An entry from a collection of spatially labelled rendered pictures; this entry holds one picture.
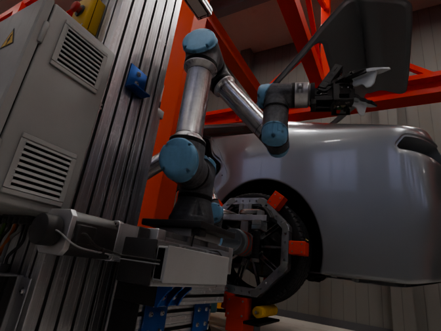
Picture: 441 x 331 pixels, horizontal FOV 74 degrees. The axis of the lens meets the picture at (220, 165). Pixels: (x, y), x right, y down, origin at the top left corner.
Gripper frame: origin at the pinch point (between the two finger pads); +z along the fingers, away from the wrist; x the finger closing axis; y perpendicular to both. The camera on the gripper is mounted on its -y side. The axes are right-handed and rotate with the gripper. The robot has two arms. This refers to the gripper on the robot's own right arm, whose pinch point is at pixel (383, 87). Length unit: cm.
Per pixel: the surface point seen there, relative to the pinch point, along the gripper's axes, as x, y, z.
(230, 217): -77, 17, -57
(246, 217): -75, 17, -49
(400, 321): -489, 29, 133
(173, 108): -69, -51, -104
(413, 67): -271, -280, 123
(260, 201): -91, 2, -44
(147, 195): -79, 7, -111
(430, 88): -252, -224, 130
